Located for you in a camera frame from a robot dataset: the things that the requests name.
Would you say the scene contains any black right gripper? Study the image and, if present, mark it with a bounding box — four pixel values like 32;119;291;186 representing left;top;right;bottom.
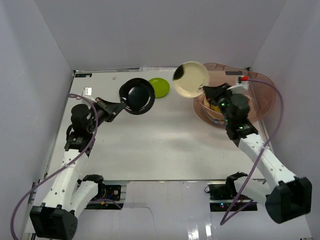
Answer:
201;84;234;125

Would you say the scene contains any yellow patterned brown-rimmed plate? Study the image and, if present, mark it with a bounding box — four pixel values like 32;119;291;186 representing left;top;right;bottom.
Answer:
209;104;221;113

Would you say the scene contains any pale orange plate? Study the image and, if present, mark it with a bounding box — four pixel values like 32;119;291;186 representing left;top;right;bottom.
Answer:
203;98;221;120

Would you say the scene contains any cream plate with black patch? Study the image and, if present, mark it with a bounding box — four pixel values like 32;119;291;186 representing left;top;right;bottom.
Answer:
172;61;210;98

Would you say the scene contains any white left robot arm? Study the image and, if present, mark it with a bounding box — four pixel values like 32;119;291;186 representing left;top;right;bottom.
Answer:
29;97;126;240

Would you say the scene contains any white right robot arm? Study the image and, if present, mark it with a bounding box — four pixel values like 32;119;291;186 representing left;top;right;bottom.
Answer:
203;83;312;224

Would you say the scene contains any translucent pink plastic bin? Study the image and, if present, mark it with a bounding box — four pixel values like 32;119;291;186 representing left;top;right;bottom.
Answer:
193;63;276;128

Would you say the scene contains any lime green plate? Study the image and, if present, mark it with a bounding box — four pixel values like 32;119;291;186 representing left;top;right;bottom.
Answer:
148;77;170;98

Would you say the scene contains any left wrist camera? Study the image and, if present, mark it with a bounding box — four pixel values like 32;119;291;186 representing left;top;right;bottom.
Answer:
81;86;96;102

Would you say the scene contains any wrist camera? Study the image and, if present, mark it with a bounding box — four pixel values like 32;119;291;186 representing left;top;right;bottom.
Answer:
81;86;96;102
228;75;250;94

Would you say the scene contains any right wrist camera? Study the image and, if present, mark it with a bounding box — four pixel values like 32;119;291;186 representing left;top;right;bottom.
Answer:
228;75;250;94

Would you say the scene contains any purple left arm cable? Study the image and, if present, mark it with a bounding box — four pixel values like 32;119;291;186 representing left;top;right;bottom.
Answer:
9;93;123;240

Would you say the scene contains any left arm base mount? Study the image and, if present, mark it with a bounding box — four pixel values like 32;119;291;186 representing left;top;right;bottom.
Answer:
86;185;124;210

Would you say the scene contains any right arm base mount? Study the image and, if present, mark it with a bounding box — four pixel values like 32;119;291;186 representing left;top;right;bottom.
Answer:
204;182;251;213

